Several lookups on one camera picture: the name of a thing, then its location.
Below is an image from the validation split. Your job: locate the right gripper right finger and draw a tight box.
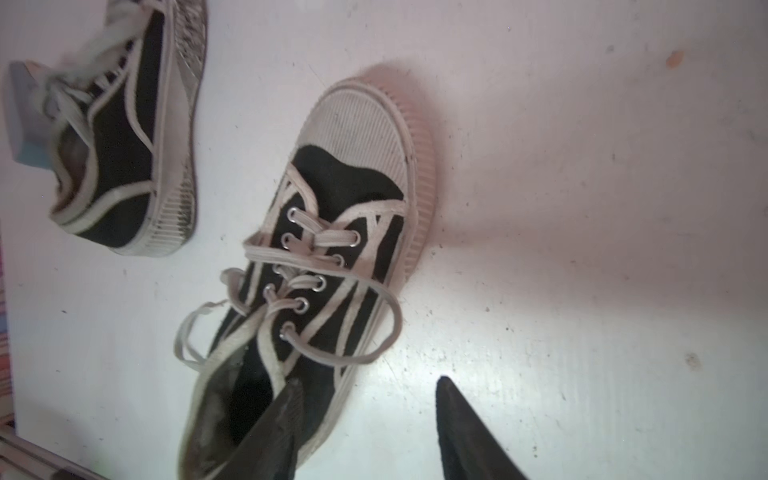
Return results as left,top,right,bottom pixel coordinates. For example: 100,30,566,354
436,376,527,480

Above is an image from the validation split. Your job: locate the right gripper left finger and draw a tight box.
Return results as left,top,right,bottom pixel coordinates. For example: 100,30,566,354
215,380,303,480

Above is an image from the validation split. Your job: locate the black white sneaker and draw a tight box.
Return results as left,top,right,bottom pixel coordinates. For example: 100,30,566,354
174,72,437,479
33,0,207,257

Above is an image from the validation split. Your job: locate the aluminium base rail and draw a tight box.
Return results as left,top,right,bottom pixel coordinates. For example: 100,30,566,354
1,425,106,480

